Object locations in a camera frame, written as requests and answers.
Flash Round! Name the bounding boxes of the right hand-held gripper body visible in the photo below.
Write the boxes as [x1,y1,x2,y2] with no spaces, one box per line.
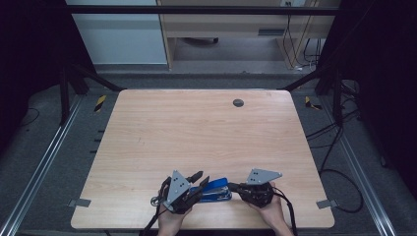
[238,168,283,209]

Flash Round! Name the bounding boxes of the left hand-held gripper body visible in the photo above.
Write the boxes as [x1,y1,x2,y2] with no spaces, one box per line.
[158,169,205,215]

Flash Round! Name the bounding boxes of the blue stapler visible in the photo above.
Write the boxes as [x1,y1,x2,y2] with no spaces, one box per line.
[190,177,233,204]

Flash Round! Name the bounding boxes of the person's right hand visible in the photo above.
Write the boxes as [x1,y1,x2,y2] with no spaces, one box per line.
[248,182,292,230]

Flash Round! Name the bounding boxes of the person's left hand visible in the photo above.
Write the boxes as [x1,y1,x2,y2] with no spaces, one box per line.
[157,205,193,230]

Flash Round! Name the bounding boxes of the grey tape piece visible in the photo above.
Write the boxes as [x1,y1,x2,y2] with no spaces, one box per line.
[67,198,92,208]
[316,199,338,209]

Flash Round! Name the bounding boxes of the light wooden desk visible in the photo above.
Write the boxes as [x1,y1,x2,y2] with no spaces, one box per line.
[156,0,342,71]

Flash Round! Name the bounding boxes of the white cabinet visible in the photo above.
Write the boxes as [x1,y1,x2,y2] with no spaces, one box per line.
[65,0,168,66]

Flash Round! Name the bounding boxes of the black curtain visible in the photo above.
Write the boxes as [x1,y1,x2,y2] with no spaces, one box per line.
[0,0,96,155]
[319,0,417,191]

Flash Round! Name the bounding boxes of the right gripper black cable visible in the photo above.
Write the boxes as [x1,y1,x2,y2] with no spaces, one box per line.
[272,186,299,236]

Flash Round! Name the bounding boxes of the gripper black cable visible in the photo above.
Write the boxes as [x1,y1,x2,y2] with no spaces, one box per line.
[139,205,166,236]
[272,186,299,236]

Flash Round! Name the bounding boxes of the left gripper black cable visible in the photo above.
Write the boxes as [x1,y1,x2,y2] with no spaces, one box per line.
[139,205,166,236]

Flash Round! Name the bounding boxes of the black floor cables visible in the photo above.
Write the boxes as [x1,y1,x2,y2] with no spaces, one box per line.
[306,78,366,214]

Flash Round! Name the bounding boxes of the aluminium floor rail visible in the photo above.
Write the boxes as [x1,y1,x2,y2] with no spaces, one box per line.
[319,97,397,236]
[0,94,85,236]

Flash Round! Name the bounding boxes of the yellow-handled tool right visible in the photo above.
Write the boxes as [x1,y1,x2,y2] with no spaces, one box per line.
[304,95,323,111]

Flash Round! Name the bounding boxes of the yellow-handled tool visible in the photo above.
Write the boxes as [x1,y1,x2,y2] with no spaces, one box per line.
[93,94,107,113]
[304,95,323,111]

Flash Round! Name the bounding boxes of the yellow-handled tool left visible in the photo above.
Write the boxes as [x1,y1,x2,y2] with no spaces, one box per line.
[93,94,107,113]

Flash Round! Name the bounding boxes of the black frame strut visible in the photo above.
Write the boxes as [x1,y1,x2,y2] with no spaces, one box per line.
[58,63,127,126]
[279,63,343,126]

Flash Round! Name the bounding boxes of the hanging desk cables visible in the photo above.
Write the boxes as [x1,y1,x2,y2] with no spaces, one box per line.
[282,14,324,71]

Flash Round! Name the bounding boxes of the thin black floor cable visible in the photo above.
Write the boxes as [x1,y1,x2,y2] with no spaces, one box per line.
[19,107,41,129]

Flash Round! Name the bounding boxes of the black horizontal frame bar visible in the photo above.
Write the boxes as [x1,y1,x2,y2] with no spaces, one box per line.
[65,4,340,17]

